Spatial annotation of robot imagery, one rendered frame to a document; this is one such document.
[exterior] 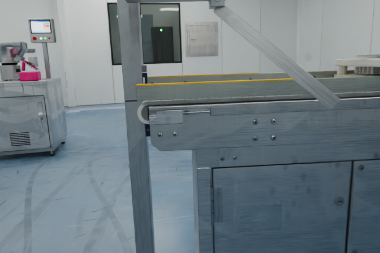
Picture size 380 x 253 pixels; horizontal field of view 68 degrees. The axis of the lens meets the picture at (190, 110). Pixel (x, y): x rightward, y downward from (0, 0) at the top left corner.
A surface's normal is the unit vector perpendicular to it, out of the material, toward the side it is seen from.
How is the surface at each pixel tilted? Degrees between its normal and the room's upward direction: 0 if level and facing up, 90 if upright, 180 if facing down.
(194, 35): 90
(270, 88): 90
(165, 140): 90
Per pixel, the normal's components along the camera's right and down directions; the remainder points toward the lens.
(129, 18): 0.06, 0.18
